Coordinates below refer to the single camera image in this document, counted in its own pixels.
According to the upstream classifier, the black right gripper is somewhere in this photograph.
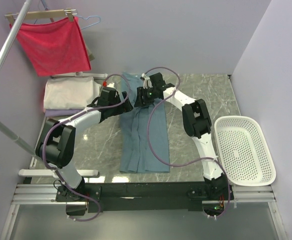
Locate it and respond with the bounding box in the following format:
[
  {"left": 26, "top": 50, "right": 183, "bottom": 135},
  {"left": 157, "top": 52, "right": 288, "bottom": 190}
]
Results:
[{"left": 134, "top": 87, "right": 156, "bottom": 109}]

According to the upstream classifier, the blue t shirt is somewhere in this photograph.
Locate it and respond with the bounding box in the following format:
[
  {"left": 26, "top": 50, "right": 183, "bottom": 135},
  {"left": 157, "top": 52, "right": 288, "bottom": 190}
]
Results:
[{"left": 119, "top": 71, "right": 170, "bottom": 174}]

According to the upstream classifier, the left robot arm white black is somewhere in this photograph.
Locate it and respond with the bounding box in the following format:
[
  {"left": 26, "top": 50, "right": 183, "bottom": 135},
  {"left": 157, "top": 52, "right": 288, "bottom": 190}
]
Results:
[{"left": 35, "top": 87, "right": 133, "bottom": 201}]

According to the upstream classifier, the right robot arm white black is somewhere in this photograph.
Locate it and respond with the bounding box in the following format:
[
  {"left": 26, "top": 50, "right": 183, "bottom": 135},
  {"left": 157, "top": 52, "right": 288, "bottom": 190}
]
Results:
[{"left": 135, "top": 73, "right": 231, "bottom": 200}]

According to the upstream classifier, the folded white t shirt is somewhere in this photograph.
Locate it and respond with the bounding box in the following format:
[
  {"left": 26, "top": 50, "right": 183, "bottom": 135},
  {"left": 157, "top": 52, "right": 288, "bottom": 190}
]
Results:
[{"left": 43, "top": 76, "right": 101, "bottom": 110}]

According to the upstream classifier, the tan cloth behind towel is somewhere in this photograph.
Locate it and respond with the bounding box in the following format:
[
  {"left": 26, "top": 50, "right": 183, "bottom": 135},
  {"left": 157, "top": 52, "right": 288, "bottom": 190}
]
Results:
[{"left": 86, "top": 45, "right": 95, "bottom": 61}]

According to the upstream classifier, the folded purple t shirt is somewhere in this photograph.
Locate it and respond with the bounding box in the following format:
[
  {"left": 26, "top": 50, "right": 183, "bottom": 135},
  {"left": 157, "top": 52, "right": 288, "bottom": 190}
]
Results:
[{"left": 45, "top": 109, "right": 82, "bottom": 118}]

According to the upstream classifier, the red towel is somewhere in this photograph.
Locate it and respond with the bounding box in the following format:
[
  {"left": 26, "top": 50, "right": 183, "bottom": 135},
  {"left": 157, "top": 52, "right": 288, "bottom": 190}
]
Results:
[{"left": 17, "top": 17, "right": 91, "bottom": 77}]

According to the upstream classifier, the black base beam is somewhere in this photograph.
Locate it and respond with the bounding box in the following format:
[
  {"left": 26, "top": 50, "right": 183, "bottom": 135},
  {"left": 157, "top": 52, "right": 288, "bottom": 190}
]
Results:
[{"left": 56, "top": 181, "right": 234, "bottom": 216}]

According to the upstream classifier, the white perforated plastic basket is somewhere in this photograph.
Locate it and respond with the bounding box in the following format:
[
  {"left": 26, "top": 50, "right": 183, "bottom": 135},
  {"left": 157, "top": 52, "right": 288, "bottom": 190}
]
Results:
[{"left": 214, "top": 115, "right": 276, "bottom": 187}]

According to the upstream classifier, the grey metal clothes rack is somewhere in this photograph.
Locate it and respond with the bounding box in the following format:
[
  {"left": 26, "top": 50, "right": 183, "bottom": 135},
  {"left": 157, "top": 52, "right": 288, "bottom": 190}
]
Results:
[{"left": 0, "top": 0, "right": 108, "bottom": 178}]

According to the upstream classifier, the wooden clip hanger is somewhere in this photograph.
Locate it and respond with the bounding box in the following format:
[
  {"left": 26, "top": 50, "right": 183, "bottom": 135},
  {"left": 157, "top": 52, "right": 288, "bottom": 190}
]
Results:
[{"left": 4, "top": 8, "right": 78, "bottom": 23}]

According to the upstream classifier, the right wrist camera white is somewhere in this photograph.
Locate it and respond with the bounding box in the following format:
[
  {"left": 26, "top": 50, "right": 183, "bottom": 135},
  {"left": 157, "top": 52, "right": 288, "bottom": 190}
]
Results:
[{"left": 141, "top": 73, "right": 152, "bottom": 89}]

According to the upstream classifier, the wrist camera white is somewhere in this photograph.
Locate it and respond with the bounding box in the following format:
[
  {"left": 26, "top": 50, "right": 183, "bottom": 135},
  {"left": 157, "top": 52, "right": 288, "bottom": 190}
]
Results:
[
  {"left": 141, "top": 73, "right": 152, "bottom": 89},
  {"left": 102, "top": 81, "right": 117, "bottom": 89}
]

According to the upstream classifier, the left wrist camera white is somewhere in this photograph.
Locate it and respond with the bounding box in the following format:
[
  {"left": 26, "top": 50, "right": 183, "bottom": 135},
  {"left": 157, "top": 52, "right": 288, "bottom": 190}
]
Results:
[{"left": 102, "top": 81, "right": 117, "bottom": 89}]

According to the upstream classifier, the aluminium rail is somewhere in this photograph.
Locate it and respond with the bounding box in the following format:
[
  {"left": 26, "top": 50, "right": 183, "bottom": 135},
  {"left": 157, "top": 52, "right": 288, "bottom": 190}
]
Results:
[{"left": 11, "top": 184, "right": 276, "bottom": 205}]

